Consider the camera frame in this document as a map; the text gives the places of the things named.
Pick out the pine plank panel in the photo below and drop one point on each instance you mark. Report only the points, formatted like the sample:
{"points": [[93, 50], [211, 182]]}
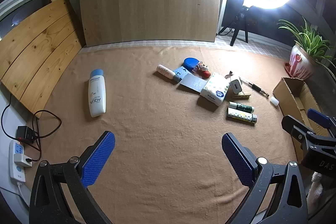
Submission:
{"points": [[34, 50]]}

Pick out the pink tube grey cap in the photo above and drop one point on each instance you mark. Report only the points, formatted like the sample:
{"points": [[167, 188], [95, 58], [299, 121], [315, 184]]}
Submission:
{"points": [[165, 71]]}

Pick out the white plastic cap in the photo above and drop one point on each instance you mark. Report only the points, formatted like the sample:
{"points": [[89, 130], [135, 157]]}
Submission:
{"points": [[274, 101]]}

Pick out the cardboard box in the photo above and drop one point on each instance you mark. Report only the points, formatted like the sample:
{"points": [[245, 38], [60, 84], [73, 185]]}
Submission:
{"points": [[288, 92]]}

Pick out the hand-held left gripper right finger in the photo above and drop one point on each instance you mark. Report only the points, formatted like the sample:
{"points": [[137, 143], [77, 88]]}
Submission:
{"points": [[239, 161]]}

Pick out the clear black pen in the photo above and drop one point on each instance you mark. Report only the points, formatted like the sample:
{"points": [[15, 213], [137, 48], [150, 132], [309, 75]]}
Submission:
{"points": [[254, 87]]}

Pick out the blue plastic holder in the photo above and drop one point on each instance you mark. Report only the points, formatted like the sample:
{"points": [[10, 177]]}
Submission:
{"points": [[181, 71]]}

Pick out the white lotion bottle blue cap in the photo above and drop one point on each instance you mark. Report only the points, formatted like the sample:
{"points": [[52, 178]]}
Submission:
{"points": [[97, 98]]}

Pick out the black tripod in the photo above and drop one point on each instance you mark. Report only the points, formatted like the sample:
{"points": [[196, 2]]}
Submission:
{"points": [[240, 22]]}

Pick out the white power strip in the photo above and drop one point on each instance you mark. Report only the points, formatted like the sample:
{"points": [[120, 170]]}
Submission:
{"points": [[14, 169]]}

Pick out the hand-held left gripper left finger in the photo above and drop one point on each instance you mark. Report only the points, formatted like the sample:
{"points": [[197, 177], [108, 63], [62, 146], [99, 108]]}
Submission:
{"points": [[98, 158]]}

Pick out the printed tissue pack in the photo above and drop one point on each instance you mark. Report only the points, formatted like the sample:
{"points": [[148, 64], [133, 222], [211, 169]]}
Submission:
{"points": [[215, 90]]}

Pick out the cartoon figurine toy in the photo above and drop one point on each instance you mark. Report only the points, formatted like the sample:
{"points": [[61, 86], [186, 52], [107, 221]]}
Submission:
{"points": [[203, 70]]}

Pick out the floral printed tube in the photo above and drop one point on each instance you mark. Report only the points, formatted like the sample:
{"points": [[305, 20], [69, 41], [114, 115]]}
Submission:
{"points": [[240, 115]]}

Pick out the white red flower pot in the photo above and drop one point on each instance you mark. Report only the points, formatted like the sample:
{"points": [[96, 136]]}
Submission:
{"points": [[299, 61]]}

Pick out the white charger plug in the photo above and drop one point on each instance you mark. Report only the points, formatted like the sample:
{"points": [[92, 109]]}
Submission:
{"points": [[235, 86]]}

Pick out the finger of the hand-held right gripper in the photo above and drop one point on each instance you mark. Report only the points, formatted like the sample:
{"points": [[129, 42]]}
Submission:
{"points": [[319, 117], [296, 128]]}

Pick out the grey card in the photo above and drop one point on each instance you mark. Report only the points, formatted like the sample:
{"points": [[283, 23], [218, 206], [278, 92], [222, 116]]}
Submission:
{"points": [[191, 82]]}

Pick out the black power adapter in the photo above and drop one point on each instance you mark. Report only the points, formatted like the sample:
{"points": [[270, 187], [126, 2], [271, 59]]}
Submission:
{"points": [[25, 134]]}

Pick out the wooden clothespin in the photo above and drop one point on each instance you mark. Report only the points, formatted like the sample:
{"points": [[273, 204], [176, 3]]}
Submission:
{"points": [[242, 96]]}

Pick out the green lip balm tube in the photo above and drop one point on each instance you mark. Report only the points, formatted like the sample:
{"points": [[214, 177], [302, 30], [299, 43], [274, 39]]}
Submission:
{"points": [[242, 107]]}

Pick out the person's right hand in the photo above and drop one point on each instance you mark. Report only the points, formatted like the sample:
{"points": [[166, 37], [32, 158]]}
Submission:
{"points": [[316, 187]]}

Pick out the green spider plant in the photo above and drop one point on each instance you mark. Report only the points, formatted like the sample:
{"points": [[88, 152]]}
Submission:
{"points": [[312, 43]]}

